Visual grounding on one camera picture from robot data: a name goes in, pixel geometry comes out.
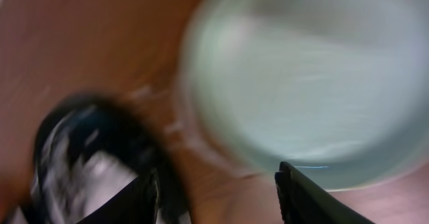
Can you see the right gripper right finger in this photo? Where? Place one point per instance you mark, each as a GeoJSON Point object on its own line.
{"type": "Point", "coordinates": [304, 202]}

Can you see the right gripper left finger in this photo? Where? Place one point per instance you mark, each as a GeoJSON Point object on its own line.
{"type": "Point", "coordinates": [137, 203]}

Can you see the green plate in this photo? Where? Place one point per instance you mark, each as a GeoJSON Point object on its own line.
{"type": "Point", "coordinates": [337, 88]}

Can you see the black round tray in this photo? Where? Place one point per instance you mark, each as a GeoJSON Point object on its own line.
{"type": "Point", "coordinates": [87, 150]}

